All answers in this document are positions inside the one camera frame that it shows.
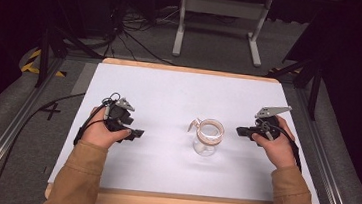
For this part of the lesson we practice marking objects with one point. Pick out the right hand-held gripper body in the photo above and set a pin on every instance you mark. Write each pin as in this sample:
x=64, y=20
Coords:
x=269, y=119

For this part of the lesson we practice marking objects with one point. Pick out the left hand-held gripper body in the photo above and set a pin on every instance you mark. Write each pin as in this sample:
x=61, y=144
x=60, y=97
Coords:
x=119, y=113

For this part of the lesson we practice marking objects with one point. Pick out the person's left hand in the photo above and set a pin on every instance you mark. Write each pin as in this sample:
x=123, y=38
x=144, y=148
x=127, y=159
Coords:
x=100, y=134

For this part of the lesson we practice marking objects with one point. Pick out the person's right hand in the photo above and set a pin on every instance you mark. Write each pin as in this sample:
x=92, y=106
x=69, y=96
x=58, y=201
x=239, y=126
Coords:
x=278, y=150

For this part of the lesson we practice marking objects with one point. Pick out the glass jug with wooden collar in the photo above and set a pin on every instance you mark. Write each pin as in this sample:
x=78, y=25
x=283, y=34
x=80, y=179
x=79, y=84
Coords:
x=207, y=136

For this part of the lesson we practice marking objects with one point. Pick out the black metal stand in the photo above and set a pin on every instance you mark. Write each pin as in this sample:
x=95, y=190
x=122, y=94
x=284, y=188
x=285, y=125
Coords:
x=44, y=58
x=308, y=77

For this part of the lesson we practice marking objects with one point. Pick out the white table sheet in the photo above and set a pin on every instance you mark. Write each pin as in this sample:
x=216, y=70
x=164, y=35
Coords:
x=183, y=92

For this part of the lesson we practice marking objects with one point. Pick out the yellow black hazard tape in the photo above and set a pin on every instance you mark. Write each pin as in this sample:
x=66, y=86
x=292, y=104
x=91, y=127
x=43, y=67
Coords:
x=32, y=64

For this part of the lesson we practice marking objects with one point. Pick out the aluminium rail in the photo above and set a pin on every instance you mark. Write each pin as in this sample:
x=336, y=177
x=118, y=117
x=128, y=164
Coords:
x=1, y=141
x=324, y=152

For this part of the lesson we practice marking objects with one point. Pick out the white metal table frame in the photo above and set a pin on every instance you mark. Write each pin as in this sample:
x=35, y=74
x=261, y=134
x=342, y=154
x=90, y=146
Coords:
x=223, y=7

